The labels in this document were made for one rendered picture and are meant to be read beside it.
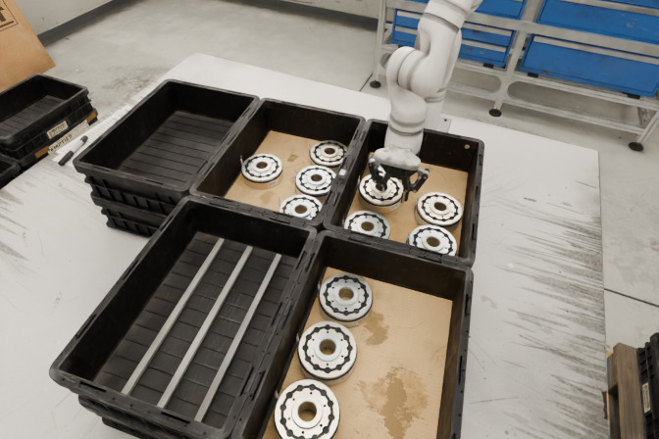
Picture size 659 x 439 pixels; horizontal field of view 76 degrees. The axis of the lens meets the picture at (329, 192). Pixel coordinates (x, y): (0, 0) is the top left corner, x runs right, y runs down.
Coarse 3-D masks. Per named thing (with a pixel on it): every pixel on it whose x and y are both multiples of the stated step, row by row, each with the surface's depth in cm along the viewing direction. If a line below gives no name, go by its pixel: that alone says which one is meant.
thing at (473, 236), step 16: (368, 128) 107; (480, 144) 104; (352, 160) 98; (480, 160) 102; (480, 176) 95; (336, 192) 91; (480, 192) 92; (384, 240) 82; (432, 256) 79; (448, 256) 79
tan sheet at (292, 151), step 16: (272, 144) 118; (288, 144) 118; (304, 144) 118; (288, 160) 113; (304, 160) 113; (240, 176) 108; (288, 176) 109; (240, 192) 104; (256, 192) 104; (272, 192) 104; (288, 192) 105; (272, 208) 101
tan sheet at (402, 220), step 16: (416, 176) 110; (432, 176) 110; (448, 176) 110; (464, 176) 110; (416, 192) 106; (432, 192) 106; (448, 192) 106; (464, 192) 106; (352, 208) 101; (400, 208) 102; (400, 224) 98; (416, 224) 98; (400, 240) 95
